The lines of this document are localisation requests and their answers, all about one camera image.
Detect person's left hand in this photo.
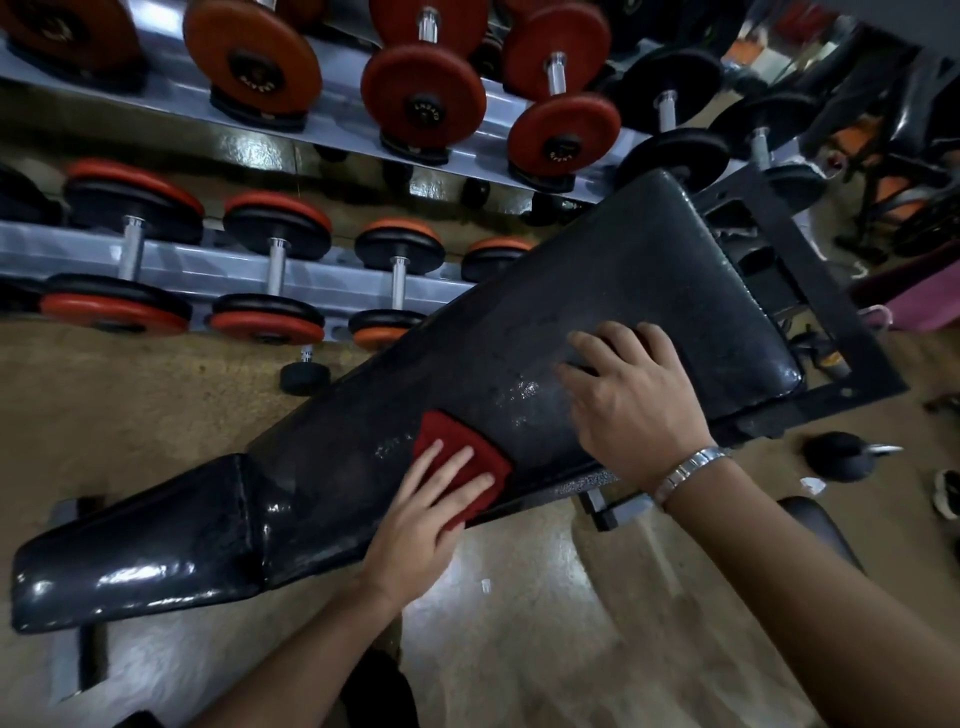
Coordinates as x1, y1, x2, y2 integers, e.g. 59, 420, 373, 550
362, 441, 496, 612

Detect person's right hand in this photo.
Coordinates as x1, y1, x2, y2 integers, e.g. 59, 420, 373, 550
555, 321, 717, 494

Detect red cleaning cloth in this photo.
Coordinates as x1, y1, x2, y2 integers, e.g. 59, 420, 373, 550
411, 409, 514, 531

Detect person's left forearm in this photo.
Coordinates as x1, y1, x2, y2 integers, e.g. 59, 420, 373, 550
187, 573, 410, 728

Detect person's right forearm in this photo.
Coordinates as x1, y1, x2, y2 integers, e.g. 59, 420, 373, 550
663, 456, 960, 728

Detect black bench backrest pad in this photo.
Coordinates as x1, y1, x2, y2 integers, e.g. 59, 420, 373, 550
243, 168, 807, 591

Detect black and orange dumbbell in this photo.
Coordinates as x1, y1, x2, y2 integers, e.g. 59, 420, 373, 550
347, 217, 447, 353
459, 236, 538, 285

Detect small black dumbbell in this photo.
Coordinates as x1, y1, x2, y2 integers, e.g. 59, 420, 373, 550
801, 430, 906, 485
279, 345, 333, 398

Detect red plate dumbbell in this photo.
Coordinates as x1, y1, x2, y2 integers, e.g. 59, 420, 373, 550
360, 0, 491, 167
0, 0, 148, 96
501, 0, 624, 194
182, 0, 325, 133

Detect person's dark trousers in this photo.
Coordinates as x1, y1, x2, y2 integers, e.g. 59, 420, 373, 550
341, 648, 421, 728

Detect black plate dumbbell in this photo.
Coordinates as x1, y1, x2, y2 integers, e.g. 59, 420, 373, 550
615, 46, 732, 195
708, 90, 831, 216

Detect black round stool pad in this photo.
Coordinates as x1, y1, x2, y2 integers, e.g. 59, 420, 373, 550
776, 496, 868, 576

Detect grey dumbbell rack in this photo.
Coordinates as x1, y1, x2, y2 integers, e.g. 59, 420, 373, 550
0, 0, 826, 342

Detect black and red dumbbell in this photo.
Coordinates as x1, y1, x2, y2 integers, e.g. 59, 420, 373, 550
39, 157, 207, 338
207, 190, 334, 347
0, 161, 66, 316

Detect pink bag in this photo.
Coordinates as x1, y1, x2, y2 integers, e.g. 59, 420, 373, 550
851, 240, 960, 336

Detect black bench seat pad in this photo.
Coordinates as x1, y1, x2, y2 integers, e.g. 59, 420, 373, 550
9, 453, 265, 636

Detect shoe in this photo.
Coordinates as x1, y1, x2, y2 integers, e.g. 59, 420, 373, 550
931, 468, 960, 523

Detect black gym machine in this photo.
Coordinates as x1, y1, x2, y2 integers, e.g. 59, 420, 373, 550
720, 0, 960, 265

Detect silver metal bracelet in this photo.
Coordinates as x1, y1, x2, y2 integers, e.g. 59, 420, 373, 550
652, 446, 733, 507

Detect black metal bench frame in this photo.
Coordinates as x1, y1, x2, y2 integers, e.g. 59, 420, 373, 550
48, 168, 910, 703

